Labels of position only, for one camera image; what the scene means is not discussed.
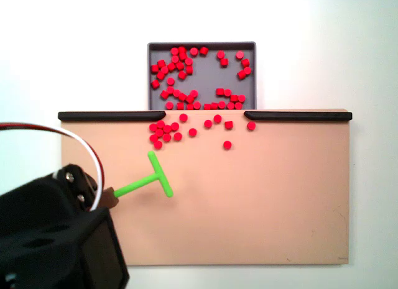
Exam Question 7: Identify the green T pusher brown block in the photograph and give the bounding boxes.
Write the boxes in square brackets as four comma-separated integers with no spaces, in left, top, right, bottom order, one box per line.
[99,150,174,209]

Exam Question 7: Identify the grey rectangular tray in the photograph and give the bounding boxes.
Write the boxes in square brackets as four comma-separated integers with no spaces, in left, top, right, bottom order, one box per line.
[147,41,257,111]

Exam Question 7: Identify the beige flat board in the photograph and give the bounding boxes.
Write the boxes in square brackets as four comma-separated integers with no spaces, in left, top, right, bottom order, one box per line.
[60,108,352,267]

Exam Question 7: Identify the red white servo cable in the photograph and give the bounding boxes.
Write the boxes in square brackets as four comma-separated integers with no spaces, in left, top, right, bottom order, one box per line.
[0,122,106,213]

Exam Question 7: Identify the black guide rail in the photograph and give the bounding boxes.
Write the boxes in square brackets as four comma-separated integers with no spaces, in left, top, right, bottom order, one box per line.
[57,111,167,122]
[244,110,353,122]

